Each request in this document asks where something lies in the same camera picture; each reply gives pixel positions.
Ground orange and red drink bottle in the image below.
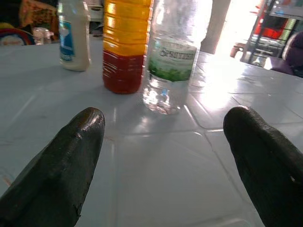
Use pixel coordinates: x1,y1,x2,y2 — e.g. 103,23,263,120
102,0,154,95

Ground purple chair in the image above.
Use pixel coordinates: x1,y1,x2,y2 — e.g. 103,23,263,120
269,31,303,78

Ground metal storage shelf rack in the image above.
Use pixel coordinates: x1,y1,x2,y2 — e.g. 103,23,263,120
240,0,303,67

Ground small clear glass jar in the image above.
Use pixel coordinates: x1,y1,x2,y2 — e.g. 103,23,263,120
32,26,54,45

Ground clear water bottle green label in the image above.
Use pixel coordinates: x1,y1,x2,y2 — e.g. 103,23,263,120
143,0,213,116

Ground white bottle blue label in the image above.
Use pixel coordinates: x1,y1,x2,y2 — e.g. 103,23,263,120
57,0,91,72

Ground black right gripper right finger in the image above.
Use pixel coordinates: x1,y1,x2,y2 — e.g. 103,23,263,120
223,105,303,227

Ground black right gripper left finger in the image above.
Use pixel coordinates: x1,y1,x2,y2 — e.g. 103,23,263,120
0,106,106,227

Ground colourful round plate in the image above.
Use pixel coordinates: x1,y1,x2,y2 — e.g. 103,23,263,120
0,28,36,47

